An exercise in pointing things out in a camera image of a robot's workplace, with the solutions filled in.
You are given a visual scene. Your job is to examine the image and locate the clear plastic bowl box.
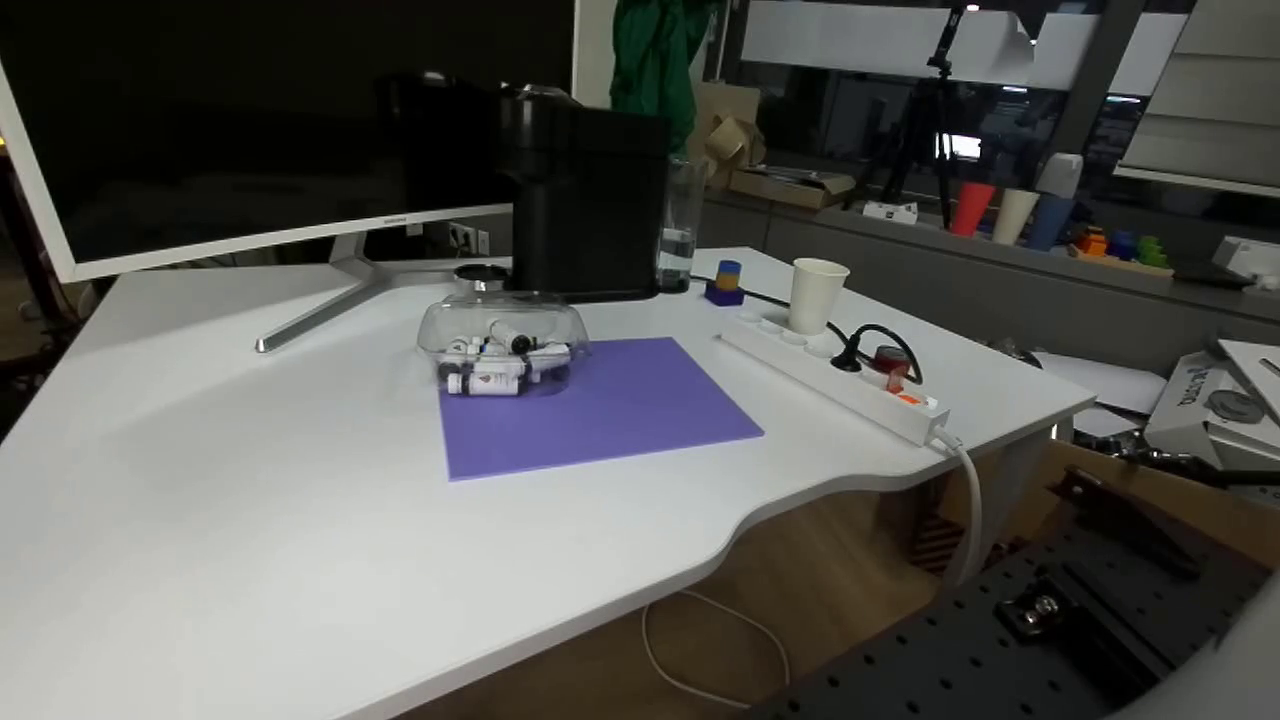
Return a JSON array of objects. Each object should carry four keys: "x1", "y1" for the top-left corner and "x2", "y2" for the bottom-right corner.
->
[{"x1": 414, "y1": 289, "x2": 590, "y2": 399}]

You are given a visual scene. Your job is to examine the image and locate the black speaker box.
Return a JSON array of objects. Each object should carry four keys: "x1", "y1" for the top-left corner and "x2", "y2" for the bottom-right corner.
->
[{"x1": 497, "y1": 81, "x2": 674, "y2": 303}]

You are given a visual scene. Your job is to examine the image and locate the purple square mat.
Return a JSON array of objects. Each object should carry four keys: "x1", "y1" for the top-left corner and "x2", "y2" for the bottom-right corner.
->
[{"x1": 436, "y1": 332, "x2": 767, "y2": 486}]

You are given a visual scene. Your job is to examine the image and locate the blue yellow stacked toy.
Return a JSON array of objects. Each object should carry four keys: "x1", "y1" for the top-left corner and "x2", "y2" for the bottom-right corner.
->
[{"x1": 702, "y1": 258, "x2": 748, "y2": 307}]

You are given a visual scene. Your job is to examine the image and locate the clear water bottle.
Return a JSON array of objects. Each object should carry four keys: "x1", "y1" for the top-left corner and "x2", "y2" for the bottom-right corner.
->
[{"x1": 657, "y1": 148, "x2": 707, "y2": 293}]

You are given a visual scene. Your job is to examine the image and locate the dark round dish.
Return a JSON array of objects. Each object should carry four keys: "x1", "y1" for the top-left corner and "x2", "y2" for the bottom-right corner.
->
[{"x1": 448, "y1": 259, "x2": 517, "y2": 296}]

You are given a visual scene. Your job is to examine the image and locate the white paper cup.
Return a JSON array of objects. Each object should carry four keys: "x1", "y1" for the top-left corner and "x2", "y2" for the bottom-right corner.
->
[{"x1": 789, "y1": 258, "x2": 851, "y2": 342}]

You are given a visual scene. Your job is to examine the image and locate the white power strip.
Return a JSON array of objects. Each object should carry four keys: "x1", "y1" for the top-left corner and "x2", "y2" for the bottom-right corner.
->
[{"x1": 713, "y1": 315, "x2": 950, "y2": 453}]

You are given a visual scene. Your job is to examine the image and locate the cardboard wooden model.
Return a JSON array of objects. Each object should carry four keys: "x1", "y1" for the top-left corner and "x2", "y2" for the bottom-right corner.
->
[{"x1": 691, "y1": 81, "x2": 767, "y2": 191}]

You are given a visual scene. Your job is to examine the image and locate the red plug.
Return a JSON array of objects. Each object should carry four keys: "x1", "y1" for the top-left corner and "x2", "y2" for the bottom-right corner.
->
[{"x1": 866, "y1": 342, "x2": 914, "y2": 382}]

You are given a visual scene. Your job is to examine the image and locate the green hanging cloth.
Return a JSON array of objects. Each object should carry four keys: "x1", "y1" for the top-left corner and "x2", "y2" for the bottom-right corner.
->
[{"x1": 606, "y1": 0, "x2": 725, "y2": 153}]

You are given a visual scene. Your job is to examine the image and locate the silver monitor stand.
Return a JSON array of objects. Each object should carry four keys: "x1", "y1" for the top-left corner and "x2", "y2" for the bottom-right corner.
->
[{"x1": 252, "y1": 235, "x2": 400, "y2": 359}]

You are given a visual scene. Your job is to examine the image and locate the red plastic cup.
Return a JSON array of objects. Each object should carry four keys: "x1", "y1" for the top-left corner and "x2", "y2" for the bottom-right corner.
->
[{"x1": 947, "y1": 179, "x2": 998, "y2": 242}]

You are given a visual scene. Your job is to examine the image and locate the cream plastic cup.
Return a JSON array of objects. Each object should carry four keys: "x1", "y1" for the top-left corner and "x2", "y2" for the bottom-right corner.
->
[{"x1": 986, "y1": 183, "x2": 1042, "y2": 250}]

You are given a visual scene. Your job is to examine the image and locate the blue plastic cup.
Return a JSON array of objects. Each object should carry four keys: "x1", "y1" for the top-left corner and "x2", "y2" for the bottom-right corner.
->
[{"x1": 1025, "y1": 189, "x2": 1079, "y2": 258}]

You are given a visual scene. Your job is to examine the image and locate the white framed computer monitor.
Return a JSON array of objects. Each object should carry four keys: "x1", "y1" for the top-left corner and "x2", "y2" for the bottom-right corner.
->
[{"x1": 0, "y1": 0, "x2": 590, "y2": 289}]

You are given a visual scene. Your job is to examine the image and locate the black perforated board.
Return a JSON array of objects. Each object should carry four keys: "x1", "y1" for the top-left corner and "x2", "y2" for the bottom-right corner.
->
[{"x1": 748, "y1": 538, "x2": 1272, "y2": 720}]

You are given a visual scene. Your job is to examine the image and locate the printed paper sheets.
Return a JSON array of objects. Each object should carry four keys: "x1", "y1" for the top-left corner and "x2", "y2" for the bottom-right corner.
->
[{"x1": 1140, "y1": 336, "x2": 1280, "y2": 471}]

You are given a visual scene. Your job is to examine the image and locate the black plug with cable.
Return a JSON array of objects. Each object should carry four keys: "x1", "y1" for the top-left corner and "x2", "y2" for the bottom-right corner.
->
[{"x1": 824, "y1": 322, "x2": 926, "y2": 383}]

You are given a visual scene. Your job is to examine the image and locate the thin white cable loop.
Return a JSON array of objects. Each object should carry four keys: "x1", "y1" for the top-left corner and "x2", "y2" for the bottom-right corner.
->
[{"x1": 635, "y1": 587, "x2": 797, "y2": 716}]

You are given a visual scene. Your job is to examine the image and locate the white power strip cable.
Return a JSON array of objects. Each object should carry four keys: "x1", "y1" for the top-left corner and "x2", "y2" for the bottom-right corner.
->
[{"x1": 922, "y1": 426, "x2": 990, "y2": 593}]

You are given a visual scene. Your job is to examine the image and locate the black camera tripod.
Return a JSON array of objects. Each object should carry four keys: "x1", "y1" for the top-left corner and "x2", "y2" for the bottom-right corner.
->
[{"x1": 884, "y1": 0, "x2": 984, "y2": 233}]

